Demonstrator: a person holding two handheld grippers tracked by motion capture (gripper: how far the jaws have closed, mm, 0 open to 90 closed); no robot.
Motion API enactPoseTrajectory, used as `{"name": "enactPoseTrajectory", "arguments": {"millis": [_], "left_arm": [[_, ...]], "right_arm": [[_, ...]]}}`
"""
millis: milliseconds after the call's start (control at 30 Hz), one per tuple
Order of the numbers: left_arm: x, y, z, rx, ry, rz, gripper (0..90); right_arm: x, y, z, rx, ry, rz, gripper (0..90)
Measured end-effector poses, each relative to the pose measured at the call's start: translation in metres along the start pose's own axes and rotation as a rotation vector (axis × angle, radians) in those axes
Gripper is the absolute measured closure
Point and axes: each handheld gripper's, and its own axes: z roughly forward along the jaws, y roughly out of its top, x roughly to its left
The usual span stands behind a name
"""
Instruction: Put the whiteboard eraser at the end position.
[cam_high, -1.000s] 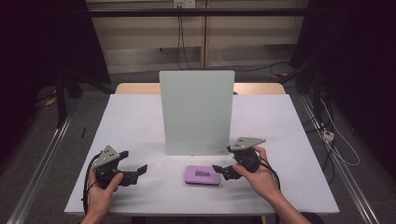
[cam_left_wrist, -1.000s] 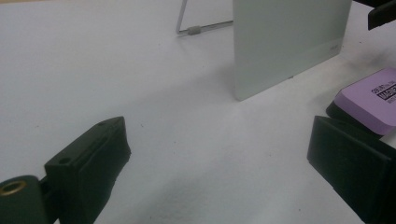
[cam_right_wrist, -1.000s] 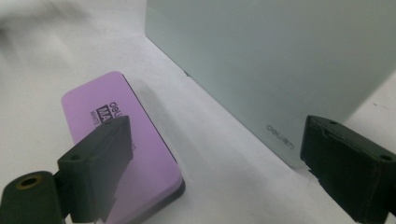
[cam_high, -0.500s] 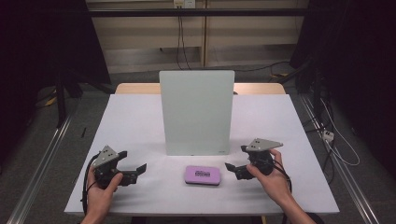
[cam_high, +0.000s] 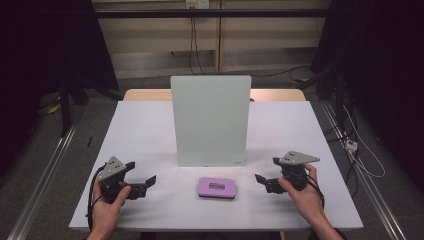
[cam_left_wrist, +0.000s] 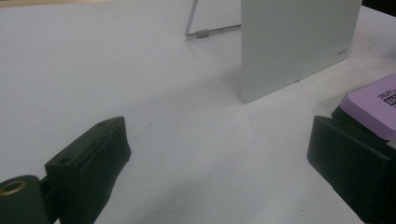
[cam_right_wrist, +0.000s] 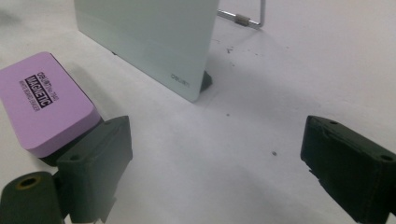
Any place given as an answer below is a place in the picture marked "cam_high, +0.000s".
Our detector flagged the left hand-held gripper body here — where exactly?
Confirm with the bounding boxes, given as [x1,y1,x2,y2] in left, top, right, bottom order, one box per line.
[97,156,130,204]

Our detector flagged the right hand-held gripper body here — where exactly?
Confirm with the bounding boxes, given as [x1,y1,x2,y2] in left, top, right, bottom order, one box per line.
[278,150,321,193]

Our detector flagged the purple whiteboard eraser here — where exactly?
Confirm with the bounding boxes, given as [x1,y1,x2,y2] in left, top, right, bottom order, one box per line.
[197,176,238,201]

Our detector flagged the white whiteboard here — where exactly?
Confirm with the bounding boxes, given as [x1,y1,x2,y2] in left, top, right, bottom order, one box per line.
[169,74,253,168]

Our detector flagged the person's right hand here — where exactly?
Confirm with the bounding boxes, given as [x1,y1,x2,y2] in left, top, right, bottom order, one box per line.
[277,162,326,226]

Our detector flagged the person's left hand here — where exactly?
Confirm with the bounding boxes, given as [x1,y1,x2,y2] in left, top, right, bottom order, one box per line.
[91,178,133,236]

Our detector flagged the white power strip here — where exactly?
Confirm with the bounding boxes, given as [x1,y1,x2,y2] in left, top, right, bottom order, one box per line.
[344,138,360,153]

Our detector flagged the light wooden table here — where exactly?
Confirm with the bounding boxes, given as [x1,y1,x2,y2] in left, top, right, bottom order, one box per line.
[122,87,307,103]

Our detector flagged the black metal stand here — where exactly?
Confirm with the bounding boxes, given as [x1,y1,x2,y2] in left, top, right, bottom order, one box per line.
[57,75,73,138]

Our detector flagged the black curtain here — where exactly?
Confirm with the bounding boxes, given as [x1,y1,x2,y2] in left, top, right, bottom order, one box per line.
[309,0,424,193]
[0,0,120,174]

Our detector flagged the black horizontal metal bar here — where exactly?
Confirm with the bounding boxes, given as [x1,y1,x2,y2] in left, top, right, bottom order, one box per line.
[94,8,332,19]

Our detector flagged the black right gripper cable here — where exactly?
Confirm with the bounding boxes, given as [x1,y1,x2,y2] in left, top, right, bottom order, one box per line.
[305,174,326,211]

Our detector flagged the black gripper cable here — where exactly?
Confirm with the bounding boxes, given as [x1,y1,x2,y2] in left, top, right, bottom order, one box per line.
[86,165,109,232]
[305,174,326,211]

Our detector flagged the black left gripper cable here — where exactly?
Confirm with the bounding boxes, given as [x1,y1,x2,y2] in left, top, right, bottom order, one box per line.
[86,165,109,232]

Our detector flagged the metal floor rail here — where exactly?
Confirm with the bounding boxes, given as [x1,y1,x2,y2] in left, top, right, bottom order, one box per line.
[5,121,81,240]
[319,99,408,240]

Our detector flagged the thin white cable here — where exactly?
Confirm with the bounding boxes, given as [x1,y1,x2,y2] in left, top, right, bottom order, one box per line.
[342,104,387,179]

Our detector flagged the black floor cable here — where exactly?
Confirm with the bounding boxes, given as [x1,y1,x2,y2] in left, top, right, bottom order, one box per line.
[213,65,312,79]

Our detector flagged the black hanging cables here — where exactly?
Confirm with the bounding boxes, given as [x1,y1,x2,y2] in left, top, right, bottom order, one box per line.
[187,16,207,77]

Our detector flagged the white wall outlet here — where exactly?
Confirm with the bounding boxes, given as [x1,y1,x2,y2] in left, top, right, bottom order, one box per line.
[185,0,211,10]

